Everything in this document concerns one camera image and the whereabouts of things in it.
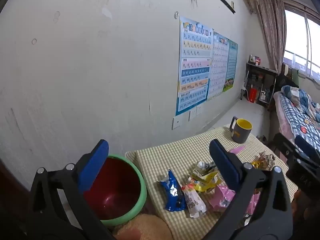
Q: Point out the dark metal shelf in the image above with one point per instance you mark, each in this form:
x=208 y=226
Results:
x=260 y=80

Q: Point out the red bag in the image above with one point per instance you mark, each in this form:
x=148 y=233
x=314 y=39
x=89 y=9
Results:
x=252 y=95

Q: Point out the yellow snack wrapper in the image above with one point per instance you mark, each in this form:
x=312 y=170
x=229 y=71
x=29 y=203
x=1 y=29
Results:
x=203 y=185

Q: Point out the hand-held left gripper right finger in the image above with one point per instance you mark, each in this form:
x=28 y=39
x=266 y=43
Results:
x=225 y=166

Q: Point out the blue patterned quilt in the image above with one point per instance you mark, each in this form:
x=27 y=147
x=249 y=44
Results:
x=302 y=97

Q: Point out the gold wrapper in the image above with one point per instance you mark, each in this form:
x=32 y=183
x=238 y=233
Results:
x=266 y=160

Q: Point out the window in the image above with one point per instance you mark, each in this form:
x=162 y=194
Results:
x=297 y=42

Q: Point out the pink plastic piece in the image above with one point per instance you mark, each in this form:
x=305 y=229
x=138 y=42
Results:
x=237 y=150

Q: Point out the blue snack wrapper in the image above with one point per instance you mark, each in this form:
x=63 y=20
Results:
x=172 y=192

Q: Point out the grey mug with yellow inside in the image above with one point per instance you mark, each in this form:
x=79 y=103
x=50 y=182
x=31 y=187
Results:
x=238 y=135

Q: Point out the teal chart wall poster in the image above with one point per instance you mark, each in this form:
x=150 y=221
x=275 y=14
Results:
x=232 y=65

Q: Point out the black wall strip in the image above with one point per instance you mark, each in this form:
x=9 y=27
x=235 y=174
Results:
x=225 y=2

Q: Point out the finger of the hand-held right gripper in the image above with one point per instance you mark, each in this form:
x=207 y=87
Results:
x=308 y=148
x=286 y=147

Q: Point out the large blue-bordered wall poster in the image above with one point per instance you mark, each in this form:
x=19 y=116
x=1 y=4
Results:
x=193 y=67

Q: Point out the person's right hand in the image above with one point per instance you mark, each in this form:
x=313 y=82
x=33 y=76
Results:
x=307 y=210

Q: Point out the white wall socket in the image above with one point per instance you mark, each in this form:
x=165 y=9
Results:
x=176 y=123
x=192 y=115
x=199 y=110

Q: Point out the white wrapper with red print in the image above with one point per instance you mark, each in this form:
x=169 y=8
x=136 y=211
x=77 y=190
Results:
x=193 y=202

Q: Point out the dark clothes pile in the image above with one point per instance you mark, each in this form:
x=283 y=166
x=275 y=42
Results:
x=283 y=82

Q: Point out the bed with checked blanket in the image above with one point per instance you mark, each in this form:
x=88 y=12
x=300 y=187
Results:
x=292 y=120

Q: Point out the yellow checked tablecloth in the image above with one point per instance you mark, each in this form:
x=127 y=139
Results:
x=160 y=165

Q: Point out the pale chart wall poster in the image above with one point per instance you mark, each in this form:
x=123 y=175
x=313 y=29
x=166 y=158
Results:
x=220 y=67

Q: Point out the red bin with green rim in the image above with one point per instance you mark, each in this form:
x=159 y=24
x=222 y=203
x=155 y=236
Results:
x=117 y=192

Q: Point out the pink patterned curtain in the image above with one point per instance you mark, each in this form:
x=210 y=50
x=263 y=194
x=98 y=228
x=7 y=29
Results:
x=272 y=30

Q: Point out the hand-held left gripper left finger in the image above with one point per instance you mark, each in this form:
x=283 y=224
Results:
x=93 y=166

